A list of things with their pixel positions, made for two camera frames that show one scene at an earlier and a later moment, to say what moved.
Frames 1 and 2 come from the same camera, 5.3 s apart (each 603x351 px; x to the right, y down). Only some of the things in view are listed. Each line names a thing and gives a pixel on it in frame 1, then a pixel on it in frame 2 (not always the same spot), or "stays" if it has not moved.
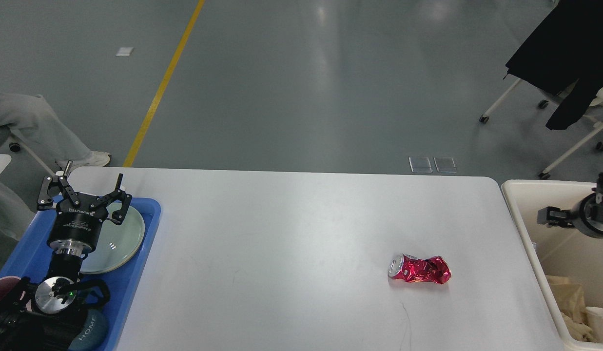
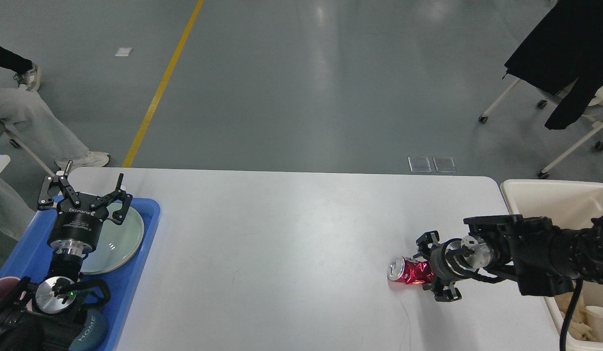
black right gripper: (597, 212) → (452, 260)
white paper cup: (600, 321) stays
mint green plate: (119, 241) stays
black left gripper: (77, 227) stays
